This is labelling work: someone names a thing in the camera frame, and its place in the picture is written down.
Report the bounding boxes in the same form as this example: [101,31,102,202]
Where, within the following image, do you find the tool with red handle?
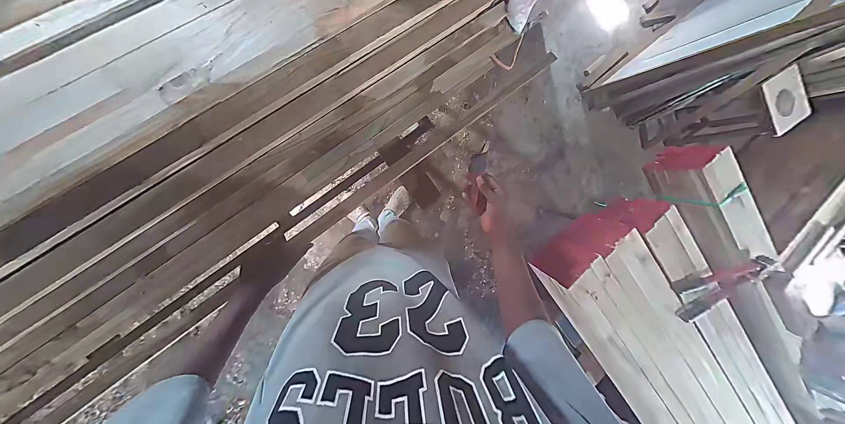
[468,141,490,217]

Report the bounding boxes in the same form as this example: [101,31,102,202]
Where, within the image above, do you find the person's legs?
[305,186,458,297]

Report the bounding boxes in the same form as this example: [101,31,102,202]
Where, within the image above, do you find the wide pale wooden board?
[0,0,476,230]

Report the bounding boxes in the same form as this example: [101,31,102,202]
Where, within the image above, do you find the person's right hand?
[465,173,507,235]

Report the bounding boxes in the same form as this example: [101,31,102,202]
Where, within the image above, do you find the person's right forearm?
[487,218,623,424]

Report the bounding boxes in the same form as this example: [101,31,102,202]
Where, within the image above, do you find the person's left hand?
[232,236,314,302]

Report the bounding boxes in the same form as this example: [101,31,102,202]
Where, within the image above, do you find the thin green strap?
[594,182,749,209]

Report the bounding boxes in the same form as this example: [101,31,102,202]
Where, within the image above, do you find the thin orange cord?
[490,26,527,71]

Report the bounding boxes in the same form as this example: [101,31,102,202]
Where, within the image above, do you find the stack of red-ended planks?
[642,145,804,424]
[530,198,793,424]

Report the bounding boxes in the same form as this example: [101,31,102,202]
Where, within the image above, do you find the table with pale top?
[578,0,845,149]

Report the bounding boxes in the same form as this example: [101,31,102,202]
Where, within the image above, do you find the person's body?
[244,244,553,424]

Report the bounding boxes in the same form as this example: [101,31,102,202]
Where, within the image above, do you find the white square panel, round centre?
[762,63,813,137]

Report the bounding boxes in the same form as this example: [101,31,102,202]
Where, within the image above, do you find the person's left forearm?
[106,276,269,424]

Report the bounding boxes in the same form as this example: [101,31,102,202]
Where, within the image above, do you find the red and grey clamp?
[675,255,785,323]

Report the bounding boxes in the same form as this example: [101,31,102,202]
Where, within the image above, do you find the dark brown wooden block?
[399,159,442,211]

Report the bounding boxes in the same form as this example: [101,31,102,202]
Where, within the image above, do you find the pile of long wooden planks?
[0,0,558,424]

